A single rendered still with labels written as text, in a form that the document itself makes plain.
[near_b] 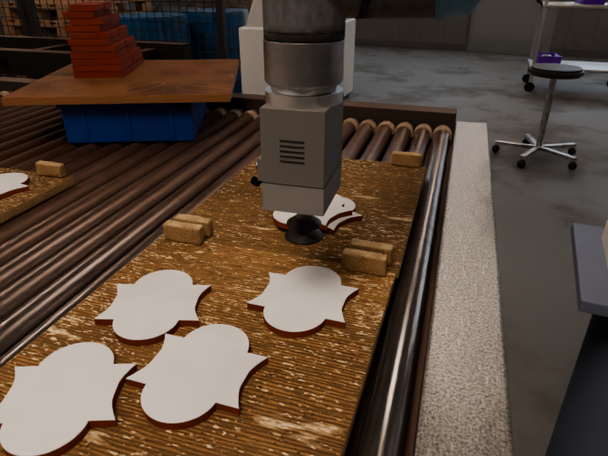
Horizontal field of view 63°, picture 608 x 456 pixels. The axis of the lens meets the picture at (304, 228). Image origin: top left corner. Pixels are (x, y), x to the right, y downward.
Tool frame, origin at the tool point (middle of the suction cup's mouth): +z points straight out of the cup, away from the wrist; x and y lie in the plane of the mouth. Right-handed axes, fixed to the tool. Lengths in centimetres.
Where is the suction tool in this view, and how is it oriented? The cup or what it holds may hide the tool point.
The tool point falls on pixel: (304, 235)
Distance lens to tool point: 55.3
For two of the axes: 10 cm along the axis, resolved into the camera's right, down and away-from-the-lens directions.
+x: 9.6, 1.2, -2.4
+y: -2.7, 4.4, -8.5
